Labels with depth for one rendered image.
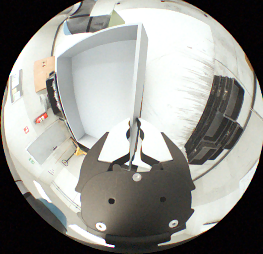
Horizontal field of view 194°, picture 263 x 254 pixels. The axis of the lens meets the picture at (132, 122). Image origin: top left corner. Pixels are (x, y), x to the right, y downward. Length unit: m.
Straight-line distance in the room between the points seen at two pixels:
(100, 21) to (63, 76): 0.35
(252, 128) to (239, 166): 0.98
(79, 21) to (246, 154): 3.20
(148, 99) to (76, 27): 0.59
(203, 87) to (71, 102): 0.64
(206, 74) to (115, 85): 0.53
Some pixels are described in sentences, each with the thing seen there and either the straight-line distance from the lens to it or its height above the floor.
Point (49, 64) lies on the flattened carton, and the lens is 3.27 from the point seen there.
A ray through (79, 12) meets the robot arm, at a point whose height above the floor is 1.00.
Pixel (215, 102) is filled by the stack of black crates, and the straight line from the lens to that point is 1.07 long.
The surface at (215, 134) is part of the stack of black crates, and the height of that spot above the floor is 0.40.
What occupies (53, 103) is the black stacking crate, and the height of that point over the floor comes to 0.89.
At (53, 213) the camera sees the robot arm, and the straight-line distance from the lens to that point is 0.19.
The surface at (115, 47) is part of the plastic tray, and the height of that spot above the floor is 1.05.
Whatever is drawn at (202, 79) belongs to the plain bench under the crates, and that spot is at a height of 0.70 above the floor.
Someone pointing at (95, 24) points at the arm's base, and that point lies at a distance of 0.51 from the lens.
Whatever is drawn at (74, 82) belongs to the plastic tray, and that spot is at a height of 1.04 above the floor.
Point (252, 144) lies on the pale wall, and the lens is 2.78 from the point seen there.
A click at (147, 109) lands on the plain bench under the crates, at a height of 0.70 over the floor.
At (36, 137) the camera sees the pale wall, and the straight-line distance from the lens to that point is 3.50.
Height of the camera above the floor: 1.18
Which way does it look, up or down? 54 degrees down
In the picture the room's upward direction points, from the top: 151 degrees counter-clockwise
